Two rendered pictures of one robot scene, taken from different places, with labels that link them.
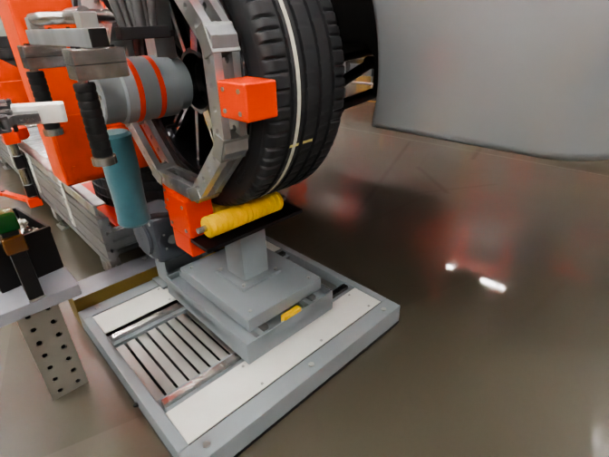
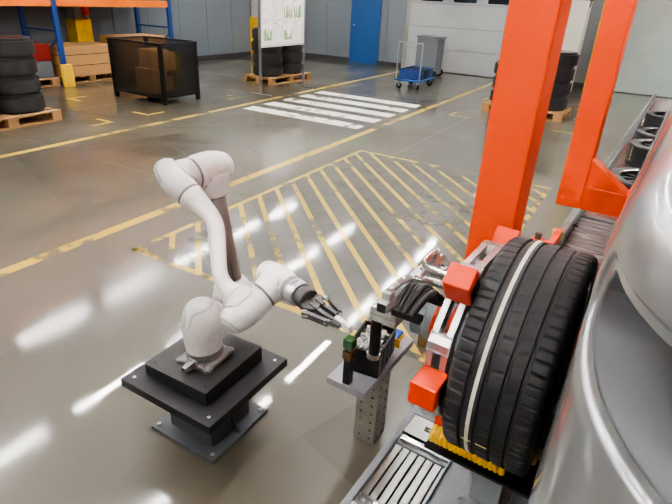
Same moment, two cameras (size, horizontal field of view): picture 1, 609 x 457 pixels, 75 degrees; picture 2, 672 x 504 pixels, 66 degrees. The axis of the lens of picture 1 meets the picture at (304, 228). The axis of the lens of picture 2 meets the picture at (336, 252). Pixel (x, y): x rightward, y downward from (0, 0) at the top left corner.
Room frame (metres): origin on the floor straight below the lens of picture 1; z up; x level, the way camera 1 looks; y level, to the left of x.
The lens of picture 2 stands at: (0.27, -0.87, 1.77)
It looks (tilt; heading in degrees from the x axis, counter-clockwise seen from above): 26 degrees down; 75
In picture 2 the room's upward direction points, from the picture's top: 3 degrees clockwise
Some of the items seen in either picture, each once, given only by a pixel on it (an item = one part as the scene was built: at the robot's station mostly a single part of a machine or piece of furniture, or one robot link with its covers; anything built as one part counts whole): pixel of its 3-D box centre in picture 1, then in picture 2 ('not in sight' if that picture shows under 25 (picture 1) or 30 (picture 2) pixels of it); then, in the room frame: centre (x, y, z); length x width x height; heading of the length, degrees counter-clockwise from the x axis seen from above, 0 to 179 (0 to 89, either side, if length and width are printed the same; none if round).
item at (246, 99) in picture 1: (246, 99); (427, 387); (0.80, 0.10, 0.85); 0.09 x 0.08 x 0.07; 43
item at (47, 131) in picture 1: (43, 102); not in sight; (0.99, 0.61, 0.83); 0.04 x 0.04 x 0.16
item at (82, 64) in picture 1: (96, 62); (386, 313); (0.76, 0.35, 0.93); 0.09 x 0.05 x 0.05; 133
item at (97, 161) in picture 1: (94, 122); (375, 336); (0.74, 0.38, 0.83); 0.04 x 0.04 x 0.16
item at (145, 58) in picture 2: not in sight; (154, 69); (-0.52, 9.07, 0.49); 1.27 x 0.88 x 0.97; 135
